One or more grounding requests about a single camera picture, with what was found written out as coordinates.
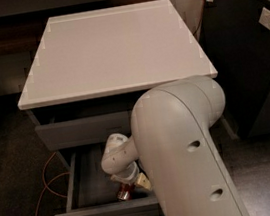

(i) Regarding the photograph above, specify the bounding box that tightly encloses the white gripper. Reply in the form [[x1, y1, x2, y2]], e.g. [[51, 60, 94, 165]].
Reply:
[[110, 162, 152, 191]]

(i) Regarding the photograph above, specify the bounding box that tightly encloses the red coke can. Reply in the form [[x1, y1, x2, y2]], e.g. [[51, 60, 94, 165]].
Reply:
[[117, 183, 135, 201]]

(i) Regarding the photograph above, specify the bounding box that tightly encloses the grey drawer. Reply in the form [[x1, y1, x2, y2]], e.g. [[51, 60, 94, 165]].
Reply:
[[55, 143, 161, 216], [31, 94, 140, 154]]

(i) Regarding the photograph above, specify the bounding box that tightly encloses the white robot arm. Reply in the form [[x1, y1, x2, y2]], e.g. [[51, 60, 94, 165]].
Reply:
[[101, 75, 250, 216]]

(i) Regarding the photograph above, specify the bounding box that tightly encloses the grey top drawer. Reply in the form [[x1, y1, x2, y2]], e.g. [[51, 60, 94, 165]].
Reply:
[[31, 94, 140, 154]]

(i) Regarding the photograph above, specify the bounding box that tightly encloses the grey cabinet with white top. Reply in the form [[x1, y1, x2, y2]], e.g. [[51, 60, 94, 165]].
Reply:
[[5, 0, 227, 158]]

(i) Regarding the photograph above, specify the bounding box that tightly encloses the black bin cabinet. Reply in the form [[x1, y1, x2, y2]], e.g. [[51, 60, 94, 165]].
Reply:
[[199, 0, 270, 138]]

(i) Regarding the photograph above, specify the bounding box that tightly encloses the dark wooden bench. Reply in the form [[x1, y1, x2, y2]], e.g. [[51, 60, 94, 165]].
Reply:
[[0, 0, 151, 55]]

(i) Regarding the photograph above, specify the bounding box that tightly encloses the white square sticker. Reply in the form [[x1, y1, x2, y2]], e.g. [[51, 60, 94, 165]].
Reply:
[[258, 8, 270, 30]]

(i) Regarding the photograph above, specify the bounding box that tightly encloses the orange cable on floor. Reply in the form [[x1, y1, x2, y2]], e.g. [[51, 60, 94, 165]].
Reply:
[[13, 149, 78, 216]]

